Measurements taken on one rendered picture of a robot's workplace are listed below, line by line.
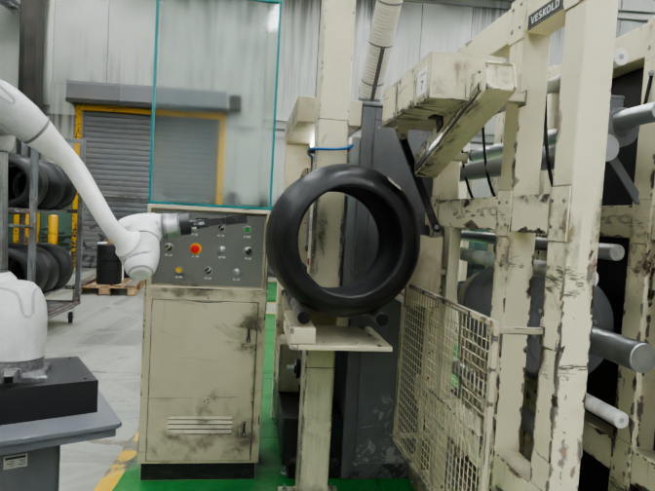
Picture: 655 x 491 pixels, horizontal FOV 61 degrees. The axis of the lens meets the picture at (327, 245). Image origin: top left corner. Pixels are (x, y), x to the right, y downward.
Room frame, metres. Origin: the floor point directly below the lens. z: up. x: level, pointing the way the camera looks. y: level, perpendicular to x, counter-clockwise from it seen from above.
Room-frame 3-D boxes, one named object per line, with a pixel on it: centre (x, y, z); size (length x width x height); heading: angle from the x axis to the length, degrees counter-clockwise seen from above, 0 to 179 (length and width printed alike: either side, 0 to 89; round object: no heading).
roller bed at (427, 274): (2.40, -0.39, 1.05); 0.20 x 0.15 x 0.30; 8
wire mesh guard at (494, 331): (1.95, -0.41, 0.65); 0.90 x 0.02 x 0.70; 8
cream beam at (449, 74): (2.04, -0.36, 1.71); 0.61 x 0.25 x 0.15; 8
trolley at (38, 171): (5.18, 2.80, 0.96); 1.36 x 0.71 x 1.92; 3
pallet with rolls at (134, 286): (8.17, 3.14, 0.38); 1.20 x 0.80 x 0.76; 11
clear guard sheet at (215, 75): (2.55, 0.54, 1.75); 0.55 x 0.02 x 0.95; 98
